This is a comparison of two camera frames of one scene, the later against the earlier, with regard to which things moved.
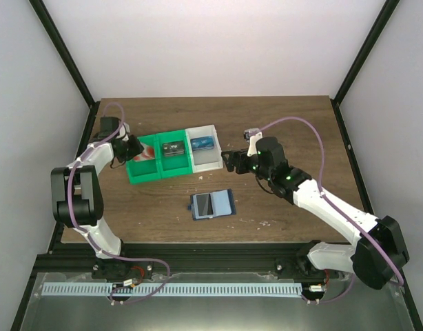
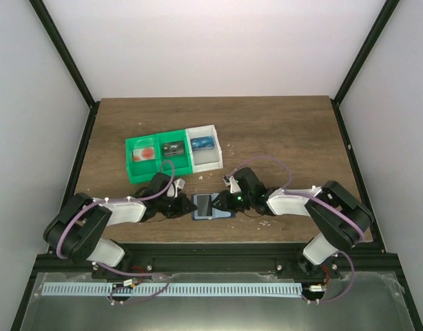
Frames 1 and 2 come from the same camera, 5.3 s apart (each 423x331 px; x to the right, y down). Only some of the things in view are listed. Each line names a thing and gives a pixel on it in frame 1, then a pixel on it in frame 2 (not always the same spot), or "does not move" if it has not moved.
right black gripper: (235, 155) → (224, 202)
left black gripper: (136, 149) → (182, 211)
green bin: (146, 166) does not move
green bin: (173, 165) does not move
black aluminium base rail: (181, 259) does not move
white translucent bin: (204, 148) does not move
